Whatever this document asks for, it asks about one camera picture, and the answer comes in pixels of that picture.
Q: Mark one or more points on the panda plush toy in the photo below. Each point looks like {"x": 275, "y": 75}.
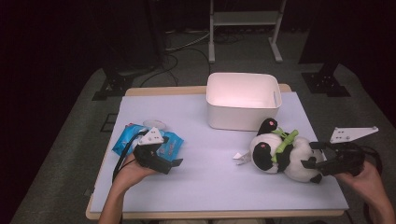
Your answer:
{"x": 299, "y": 155}

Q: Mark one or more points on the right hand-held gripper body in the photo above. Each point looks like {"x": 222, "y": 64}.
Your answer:
{"x": 342, "y": 161}

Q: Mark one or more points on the wooden table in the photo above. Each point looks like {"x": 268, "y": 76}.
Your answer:
{"x": 168, "y": 90}

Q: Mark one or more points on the person's left hand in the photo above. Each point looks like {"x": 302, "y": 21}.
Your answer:
{"x": 130, "y": 171}

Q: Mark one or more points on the white metal stand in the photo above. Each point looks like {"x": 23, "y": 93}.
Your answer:
{"x": 243, "y": 18}

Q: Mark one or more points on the person's right hand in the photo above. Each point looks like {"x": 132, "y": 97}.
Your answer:
{"x": 372, "y": 183}

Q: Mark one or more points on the blue wet wipes pack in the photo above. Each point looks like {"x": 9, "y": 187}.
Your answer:
{"x": 124, "y": 143}

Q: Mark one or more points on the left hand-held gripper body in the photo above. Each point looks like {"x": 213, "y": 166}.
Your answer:
{"x": 149, "y": 154}

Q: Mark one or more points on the white storage bin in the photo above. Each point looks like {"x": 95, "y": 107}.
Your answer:
{"x": 243, "y": 115}

